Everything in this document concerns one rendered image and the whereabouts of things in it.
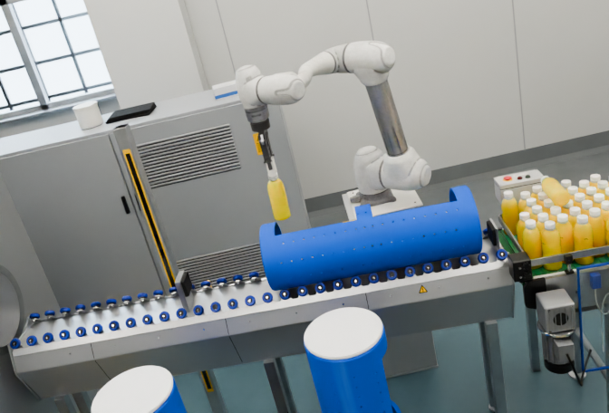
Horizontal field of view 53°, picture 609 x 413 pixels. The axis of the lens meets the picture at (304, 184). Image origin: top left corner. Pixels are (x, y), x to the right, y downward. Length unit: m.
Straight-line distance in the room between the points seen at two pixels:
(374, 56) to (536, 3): 3.02
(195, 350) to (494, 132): 3.60
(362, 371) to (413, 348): 1.36
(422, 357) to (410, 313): 0.87
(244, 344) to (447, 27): 3.34
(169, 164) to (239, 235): 0.68
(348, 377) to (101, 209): 2.49
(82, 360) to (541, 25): 4.26
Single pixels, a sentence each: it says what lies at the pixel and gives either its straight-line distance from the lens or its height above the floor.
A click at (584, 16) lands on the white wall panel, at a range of 5.65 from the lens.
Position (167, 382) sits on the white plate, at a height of 1.04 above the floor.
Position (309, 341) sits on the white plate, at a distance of 2.17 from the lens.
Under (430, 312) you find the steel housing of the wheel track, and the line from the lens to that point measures 2.68.
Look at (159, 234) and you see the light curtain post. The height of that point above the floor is 1.16.
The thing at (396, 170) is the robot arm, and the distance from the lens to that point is 2.86.
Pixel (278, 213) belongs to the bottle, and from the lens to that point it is 2.49.
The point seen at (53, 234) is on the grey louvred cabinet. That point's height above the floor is 0.86.
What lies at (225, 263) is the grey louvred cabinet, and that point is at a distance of 4.24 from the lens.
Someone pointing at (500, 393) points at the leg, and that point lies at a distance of 3.05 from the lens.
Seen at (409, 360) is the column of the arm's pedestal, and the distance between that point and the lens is 3.50.
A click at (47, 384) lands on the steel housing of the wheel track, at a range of 3.10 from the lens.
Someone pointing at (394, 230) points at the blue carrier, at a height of 1.17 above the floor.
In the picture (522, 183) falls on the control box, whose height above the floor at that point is 1.09.
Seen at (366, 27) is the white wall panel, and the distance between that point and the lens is 5.09.
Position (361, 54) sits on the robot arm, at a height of 1.80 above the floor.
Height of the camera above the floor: 2.32
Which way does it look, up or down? 22 degrees down
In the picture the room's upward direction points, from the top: 13 degrees counter-clockwise
